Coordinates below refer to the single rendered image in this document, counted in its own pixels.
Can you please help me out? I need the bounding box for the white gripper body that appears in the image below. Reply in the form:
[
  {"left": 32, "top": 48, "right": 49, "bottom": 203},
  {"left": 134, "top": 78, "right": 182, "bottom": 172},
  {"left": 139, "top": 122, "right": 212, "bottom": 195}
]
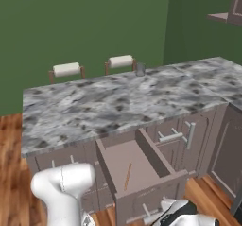
[{"left": 160, "top": 198, "right": 178, "bottom": 213}]

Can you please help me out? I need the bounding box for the orange straw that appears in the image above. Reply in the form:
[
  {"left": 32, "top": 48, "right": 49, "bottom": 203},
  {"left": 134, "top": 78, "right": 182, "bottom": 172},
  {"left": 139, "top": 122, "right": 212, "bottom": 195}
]
[{"left": 123, "top": 162, "right": 133, "bottom": 192}]

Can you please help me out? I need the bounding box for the closed grey-brown drawer front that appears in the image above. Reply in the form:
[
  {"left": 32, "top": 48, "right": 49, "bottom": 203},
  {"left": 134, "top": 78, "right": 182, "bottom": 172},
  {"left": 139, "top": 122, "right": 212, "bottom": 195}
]
[{"left": 147, "top": 118, "right": 187, "bottom": 174}]

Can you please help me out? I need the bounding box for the open grey-brown drawer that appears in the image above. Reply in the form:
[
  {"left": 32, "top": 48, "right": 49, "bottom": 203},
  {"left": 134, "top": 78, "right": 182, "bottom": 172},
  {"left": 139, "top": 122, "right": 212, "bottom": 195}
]
[{"left": 95, "top": 128, "right": 190, "bottom": 226}]

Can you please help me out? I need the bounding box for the wide grey-brown drawer front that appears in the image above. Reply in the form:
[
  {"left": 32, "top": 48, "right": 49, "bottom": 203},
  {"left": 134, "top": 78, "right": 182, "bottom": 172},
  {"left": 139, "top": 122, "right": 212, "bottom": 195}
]
[{"left": 26, "top": 139, "right": 99, "bottom": 178}]

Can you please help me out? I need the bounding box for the glass cup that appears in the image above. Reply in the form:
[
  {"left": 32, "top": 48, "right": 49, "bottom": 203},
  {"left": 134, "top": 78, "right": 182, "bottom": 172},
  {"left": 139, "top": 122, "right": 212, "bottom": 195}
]
[{"left": 135, "top": 62, "right": 147, "bottom": 78}]

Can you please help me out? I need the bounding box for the grey-brown corner cabinet door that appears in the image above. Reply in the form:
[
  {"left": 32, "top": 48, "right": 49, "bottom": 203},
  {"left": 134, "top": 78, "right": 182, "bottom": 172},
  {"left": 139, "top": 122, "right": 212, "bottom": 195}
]
[{"left": 207, "top": 103, "right": 242, "bottom": 202}]

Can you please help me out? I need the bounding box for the wooden stool with white cushion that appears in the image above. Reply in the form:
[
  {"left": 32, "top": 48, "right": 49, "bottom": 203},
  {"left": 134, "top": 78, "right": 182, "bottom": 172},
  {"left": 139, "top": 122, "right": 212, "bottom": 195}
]
[
  {"left": 47, "top": 61, "right": 87, "bottom": 85},
  {"left": 104, "top": 54, "right": 137, "bottom": 77}
]

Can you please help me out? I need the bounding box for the silver open drawer handle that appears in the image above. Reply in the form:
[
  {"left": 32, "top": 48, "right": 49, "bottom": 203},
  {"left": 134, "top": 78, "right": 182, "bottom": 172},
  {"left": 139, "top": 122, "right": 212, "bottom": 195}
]
[{"left": 126, "top": 202, "right": 164, "bottom": 226}]

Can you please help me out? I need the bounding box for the silver horizontal drawer handle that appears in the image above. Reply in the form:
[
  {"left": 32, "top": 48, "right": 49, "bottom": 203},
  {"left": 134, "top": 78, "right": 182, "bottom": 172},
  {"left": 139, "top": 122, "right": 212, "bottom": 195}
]
[{"left": 157, "top": 127, "right": 188, "bottom": 144}]

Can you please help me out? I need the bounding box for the silver vertical door handle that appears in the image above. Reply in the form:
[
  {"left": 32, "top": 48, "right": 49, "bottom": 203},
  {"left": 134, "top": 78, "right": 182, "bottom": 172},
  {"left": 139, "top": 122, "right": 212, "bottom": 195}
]
[{"left": 184, "top": 120, "right": 197, "bottom": 150}]

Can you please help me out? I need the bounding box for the silver wide drawer handle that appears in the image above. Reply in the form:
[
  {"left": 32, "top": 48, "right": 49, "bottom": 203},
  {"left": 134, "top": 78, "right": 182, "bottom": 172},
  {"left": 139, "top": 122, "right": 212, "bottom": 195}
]
[{"left": 50, "top": 154, "right": 78, "bottom": 169}]

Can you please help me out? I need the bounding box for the grey-brown wall shelf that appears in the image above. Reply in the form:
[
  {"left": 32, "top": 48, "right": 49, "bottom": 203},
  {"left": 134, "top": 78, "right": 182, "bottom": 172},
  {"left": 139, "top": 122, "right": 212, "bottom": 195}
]
[{"left": 206, "top": 12, "right": 230, "bottom": 24}]

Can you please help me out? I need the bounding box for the grey-brown wall cabinet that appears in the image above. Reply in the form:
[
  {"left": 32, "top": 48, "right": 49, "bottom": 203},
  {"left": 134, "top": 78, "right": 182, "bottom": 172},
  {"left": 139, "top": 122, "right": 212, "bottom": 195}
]
[{"left": 226, "top": 0, "right": 242, "bottom": 26}]

